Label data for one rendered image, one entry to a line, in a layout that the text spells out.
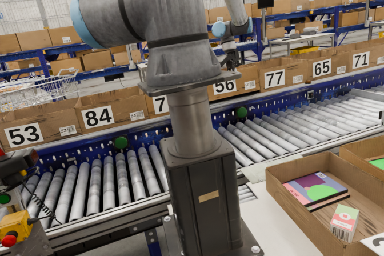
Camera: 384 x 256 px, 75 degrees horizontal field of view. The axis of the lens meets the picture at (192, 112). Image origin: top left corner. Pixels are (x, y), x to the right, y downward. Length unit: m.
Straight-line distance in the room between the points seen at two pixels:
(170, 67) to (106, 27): 0.20
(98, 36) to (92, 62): 5.09
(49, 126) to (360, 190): 1.47
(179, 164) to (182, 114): 0.12
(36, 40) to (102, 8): 5.50
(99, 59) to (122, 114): 4.27
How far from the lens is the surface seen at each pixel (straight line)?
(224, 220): 0.76
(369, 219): 1.00
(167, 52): 0.57
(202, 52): 0.58
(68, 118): 1.55
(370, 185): 1.05
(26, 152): 0.94
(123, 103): 1.52
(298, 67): 1.96
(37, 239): 1.15
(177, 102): 0.61
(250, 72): 1.75
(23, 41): 6.20
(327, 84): 2.08
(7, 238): 1.03
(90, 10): 0.69
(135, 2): 0.61
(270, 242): 0.88
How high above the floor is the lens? 1.39
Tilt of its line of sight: 19 degrees down
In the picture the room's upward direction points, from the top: 8 degrees counter-clockwise
